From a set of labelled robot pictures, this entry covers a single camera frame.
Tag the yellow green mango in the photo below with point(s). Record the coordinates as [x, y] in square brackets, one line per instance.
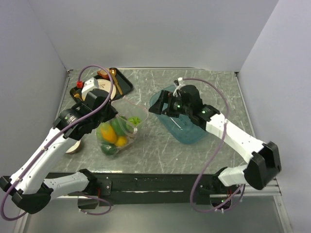
[108, 133]

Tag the clear zip top bag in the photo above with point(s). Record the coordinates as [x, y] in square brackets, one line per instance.
[127, 109]

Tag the dark green avocado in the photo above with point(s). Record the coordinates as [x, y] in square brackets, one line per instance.
[109, 149]

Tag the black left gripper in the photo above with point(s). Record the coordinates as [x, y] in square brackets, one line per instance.
[112, 112]

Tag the yellow lemon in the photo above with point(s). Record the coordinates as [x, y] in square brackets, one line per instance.
[121, 142]

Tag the teal plastic tray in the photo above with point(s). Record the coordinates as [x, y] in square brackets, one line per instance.
[186, 129]

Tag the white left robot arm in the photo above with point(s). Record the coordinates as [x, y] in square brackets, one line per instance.
[29, 188]

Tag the green bell pepper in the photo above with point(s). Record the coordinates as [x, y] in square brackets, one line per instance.
[119, 126]

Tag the cream orange plate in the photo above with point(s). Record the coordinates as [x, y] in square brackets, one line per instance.
[104, 85]

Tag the large green cabbage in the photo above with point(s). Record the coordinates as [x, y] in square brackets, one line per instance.
[99, 136]

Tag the black serving tray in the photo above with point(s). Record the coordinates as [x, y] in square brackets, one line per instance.
[124, 83]

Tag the gold spoon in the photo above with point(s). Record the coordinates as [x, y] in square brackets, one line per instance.
[113, 72]

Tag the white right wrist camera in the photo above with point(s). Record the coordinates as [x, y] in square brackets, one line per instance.
[179, 83]

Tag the orange ceramic cup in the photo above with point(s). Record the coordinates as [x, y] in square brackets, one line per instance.
[103, 73]

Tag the small green cabbage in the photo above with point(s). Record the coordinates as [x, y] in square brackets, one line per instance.
[134, 120]

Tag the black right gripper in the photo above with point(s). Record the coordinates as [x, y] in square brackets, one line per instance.
[157, 108]

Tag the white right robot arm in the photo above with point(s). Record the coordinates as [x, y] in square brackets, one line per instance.
[262, 159]

